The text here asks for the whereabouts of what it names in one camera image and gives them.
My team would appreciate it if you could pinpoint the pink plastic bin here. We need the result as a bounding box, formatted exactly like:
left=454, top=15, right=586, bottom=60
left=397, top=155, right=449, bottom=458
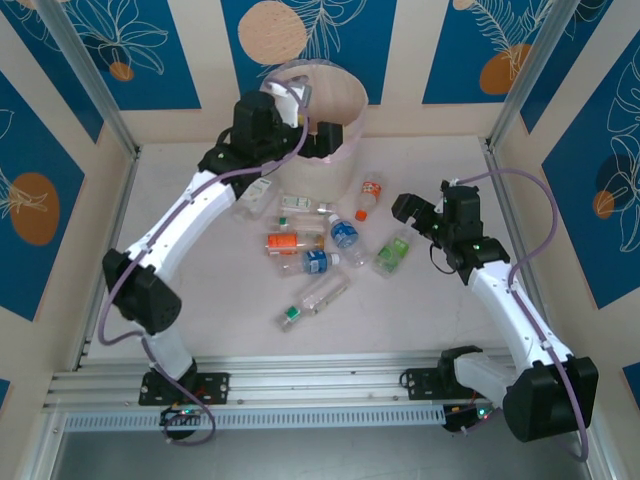
left=262, top=57, right=370, bottom=166

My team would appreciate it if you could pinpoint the orange capped orange label bottle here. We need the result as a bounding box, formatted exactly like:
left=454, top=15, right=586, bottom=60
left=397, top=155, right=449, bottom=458
left=354, top=172, right=389, bottom=223

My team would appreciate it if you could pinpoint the clear bottle white green label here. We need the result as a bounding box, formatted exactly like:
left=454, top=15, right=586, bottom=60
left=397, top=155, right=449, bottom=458
left=278, top=193, right=335, bottom=215

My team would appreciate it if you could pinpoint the square bottle with white label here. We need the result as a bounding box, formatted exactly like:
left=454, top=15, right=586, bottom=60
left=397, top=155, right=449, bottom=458
left=234, top=177, right=275, bottom=221

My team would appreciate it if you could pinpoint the large blue label water bottle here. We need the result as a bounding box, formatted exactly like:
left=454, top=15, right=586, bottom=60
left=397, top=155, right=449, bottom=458
left=327, top=213, right=372, bottom=269

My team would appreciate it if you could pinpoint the clear bottle with green band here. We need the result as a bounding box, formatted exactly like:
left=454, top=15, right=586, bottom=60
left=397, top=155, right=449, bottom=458
left=272, top=213, right=329, bottom=235

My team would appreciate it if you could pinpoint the clear bottle with orange label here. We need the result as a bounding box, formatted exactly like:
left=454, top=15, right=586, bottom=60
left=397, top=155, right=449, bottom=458
left=264, top=232, right=327, bottom=257

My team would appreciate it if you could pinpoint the small blue label water bottle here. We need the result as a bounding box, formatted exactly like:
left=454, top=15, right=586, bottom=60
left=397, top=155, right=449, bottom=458
left=277, top=249, right=342, bottom=279

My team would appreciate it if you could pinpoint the clear bottle with green cap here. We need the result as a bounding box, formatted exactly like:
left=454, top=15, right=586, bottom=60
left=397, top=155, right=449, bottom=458
left=276, top=272, right=354, bottom=334

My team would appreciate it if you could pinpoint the small controller circuit board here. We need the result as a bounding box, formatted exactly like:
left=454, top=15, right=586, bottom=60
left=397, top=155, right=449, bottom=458
left=443, top=403, right=504, bottom=434
left=159, top=405, right=207, bottom=427

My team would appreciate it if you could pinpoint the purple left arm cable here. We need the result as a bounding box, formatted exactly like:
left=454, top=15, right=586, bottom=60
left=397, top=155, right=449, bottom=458
left=97, top=74, right=314, bottom=446

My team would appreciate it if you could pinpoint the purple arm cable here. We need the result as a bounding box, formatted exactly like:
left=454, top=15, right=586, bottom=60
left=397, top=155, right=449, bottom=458
left=97, top=74, right=314, bottom=446
left=427, top=167, right=591, bottom=461

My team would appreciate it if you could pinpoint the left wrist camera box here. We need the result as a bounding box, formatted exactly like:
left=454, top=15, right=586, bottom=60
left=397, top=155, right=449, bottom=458
left=263, top=78, right=312, bottom=125

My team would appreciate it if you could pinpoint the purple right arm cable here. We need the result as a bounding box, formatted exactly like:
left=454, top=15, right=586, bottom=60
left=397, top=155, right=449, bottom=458
left=427, top=167, right=591, bottom=461

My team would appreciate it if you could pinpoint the aluminium side rail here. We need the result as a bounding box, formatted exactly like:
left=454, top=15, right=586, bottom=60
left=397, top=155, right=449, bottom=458
left=480, top=142, right=559, bottom=359
left=74, top=147, right=144, bottom=371

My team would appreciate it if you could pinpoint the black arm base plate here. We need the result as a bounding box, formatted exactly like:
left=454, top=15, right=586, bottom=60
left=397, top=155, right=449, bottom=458
left=402, top=368, right=496, bottom=401
left=138, top=372, right=231, bottom=406

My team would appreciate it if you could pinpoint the aluminium frame post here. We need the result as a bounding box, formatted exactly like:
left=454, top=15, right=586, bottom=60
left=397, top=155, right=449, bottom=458
left=487, top=0, right=599, bottom=151
left=37, top=0, right=142, bottom=157

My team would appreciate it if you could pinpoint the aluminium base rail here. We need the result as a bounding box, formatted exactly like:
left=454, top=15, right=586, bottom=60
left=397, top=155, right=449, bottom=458
left=42, top=352, right=596, bottom=411

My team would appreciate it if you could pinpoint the white slotted cable duct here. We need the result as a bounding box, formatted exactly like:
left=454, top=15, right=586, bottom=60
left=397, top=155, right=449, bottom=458
left=63, top=405, right=447, bottom=432

